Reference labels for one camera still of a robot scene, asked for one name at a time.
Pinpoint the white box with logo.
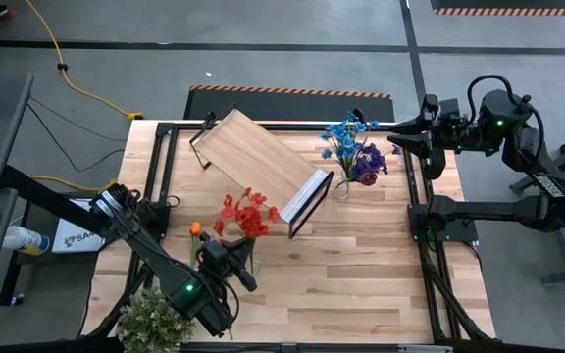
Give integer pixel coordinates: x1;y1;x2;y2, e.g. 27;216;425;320
50;198;109;255

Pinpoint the white spray can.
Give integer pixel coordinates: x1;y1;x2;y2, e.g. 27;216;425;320
1;225;51;257

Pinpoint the blue artificial flower bunch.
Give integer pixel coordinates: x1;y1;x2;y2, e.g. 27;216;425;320
319;110;381;166

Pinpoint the green bush with white blossoms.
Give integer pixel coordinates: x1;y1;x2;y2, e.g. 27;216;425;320
114;285;196;353

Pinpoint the black desk support beam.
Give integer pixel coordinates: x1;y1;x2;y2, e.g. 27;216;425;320
0;164;110;236

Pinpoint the long yellow extension cable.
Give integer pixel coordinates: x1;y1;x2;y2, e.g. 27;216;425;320
24;0;145;123

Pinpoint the wooden shelf with black frame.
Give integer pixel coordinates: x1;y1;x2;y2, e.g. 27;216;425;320
187;102;335;240

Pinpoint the large red artificial flower bunch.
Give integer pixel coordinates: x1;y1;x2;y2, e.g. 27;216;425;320
234;186;283;241

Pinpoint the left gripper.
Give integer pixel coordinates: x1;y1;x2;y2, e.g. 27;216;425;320
197;233;260;294

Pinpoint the orange artificial tulip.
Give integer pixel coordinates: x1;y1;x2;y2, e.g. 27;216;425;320
187;221;204;270

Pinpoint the purple artificial flower bunch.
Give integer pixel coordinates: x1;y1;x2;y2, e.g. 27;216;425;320
349;141;404;183

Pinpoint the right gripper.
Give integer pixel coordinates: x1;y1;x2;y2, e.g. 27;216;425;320
387;93;483;180

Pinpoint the black floor cable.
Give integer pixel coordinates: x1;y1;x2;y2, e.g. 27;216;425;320
25;102;127;175
26;95;128;144

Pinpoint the short yellow cable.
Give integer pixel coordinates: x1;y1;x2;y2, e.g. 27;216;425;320
29;175;120;193

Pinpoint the black mat with striped edge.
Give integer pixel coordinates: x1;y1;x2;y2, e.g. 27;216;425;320
429;0;565;17
182;83;396;124

